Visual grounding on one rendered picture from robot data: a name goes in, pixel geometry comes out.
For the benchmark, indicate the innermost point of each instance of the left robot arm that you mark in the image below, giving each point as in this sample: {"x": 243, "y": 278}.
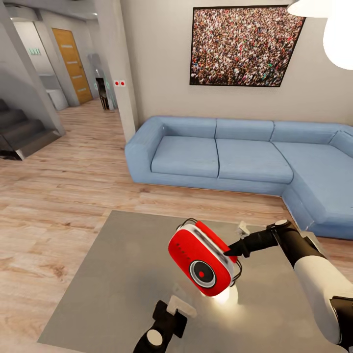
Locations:
{"x": 168, "y": 322}

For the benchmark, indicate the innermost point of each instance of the stairs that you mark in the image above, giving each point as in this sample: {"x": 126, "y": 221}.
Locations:
{"x": 20, "y": 136}

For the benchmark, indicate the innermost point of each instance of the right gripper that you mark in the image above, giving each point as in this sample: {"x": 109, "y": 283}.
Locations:
{"x": 249, "y": 244}

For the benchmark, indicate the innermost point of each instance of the radio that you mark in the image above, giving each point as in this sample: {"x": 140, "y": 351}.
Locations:
{"x": 199, "y": 253}

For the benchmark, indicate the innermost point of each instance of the coffee table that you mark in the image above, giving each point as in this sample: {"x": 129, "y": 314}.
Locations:
{"x": 110, "y": 302}

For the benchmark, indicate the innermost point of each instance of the picture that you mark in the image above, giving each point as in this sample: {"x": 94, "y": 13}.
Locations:
{"x": 242, "y": 45}

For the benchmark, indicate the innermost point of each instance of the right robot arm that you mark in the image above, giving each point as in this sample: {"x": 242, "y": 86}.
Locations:
{"x": 329, "y": 293}

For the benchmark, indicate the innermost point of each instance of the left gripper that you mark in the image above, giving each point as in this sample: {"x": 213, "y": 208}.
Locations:
{"x": 177, "y": 322}

